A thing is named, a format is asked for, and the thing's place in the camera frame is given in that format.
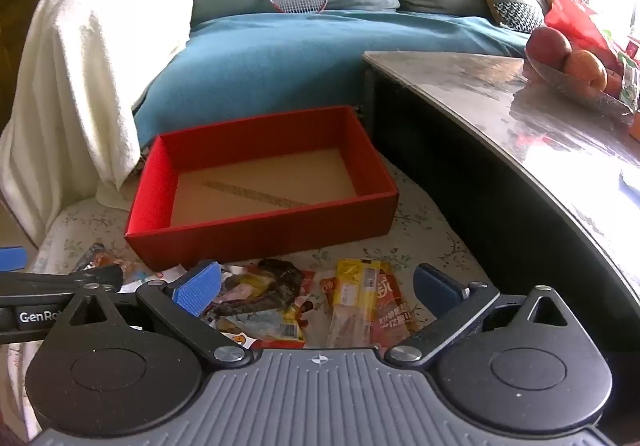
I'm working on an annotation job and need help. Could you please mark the red cardboard box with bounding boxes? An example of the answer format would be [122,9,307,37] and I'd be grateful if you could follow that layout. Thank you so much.
[124,105,401,272]

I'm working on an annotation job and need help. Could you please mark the red apple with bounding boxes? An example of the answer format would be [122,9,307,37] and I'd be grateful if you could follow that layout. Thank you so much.
[526,26,572,72]

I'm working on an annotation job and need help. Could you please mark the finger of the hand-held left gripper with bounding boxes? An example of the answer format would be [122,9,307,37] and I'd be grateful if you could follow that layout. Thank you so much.
[0,265,124,301]
[0,246,27,273]

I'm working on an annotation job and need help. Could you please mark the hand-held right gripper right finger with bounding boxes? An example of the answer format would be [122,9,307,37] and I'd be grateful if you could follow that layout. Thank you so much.
[382,263,583,369]

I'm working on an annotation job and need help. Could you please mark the yellow barcode snack packet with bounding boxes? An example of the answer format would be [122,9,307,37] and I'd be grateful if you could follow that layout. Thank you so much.
[220,311,307,344]

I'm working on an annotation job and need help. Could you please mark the glass fruit bowl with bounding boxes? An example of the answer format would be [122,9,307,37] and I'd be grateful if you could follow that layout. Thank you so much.
[524,46,633,117]

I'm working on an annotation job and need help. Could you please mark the dark coffee table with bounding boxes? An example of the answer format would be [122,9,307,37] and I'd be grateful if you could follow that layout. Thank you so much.
[362,50,640,352]

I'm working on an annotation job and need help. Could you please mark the dark brown snack packet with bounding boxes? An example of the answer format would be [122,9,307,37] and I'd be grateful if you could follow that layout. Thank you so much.
[207,259,306,322]

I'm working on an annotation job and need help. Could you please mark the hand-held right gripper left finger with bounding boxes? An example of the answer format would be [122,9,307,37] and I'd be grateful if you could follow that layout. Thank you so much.
[47,261,253,369]

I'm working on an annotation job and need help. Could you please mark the white printed snack packet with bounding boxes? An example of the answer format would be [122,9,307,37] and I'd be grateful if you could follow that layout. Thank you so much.
[120,261,188,287]

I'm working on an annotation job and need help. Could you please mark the orange snack packet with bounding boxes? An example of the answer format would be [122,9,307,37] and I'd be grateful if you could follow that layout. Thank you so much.
[75,243,123,274]

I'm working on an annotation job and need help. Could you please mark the red plastic bag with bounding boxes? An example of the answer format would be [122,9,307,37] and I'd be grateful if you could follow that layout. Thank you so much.
[544,0,626,72]

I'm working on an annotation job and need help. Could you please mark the white towel blanket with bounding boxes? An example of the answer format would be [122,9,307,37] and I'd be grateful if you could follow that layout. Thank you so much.
[0,0,195,239]

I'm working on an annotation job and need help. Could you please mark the green snack packet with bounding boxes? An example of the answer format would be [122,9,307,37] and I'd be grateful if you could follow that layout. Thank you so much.
[617,51,640,114]

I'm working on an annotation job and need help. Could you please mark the small red snack packet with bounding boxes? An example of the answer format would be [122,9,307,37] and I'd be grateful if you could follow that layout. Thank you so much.
[287,270,317,314]

